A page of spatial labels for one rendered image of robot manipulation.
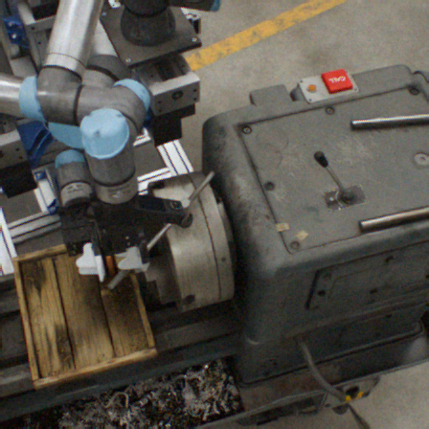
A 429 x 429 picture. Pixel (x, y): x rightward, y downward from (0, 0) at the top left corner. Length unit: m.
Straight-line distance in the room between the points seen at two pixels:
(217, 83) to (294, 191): 1.92
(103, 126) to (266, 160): 0.54
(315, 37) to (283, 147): 2.11
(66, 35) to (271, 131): 0.55
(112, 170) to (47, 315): 0.74
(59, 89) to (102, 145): 0.17
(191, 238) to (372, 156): 0.45
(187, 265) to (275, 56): 2.17
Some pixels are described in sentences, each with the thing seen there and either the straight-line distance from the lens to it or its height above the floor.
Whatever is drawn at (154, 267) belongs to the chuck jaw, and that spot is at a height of 1.10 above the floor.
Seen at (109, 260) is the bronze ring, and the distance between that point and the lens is 1.58.
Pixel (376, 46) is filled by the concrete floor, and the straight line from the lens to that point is 3.67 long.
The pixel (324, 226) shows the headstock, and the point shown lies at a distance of 1.47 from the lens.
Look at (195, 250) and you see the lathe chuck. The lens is 1.48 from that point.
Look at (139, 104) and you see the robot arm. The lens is 1.21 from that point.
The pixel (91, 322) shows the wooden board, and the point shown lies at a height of 0.88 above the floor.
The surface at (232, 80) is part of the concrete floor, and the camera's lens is 3.40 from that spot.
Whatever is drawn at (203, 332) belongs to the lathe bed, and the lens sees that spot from 1.76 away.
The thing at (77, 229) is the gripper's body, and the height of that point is 1.11.
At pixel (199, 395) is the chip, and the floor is 0.55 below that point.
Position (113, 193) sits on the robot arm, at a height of 1.53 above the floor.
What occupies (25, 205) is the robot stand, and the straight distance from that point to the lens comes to 2.80.
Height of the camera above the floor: 2.50
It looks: 59 degrees down
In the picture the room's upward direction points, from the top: 2 degrees clockwise
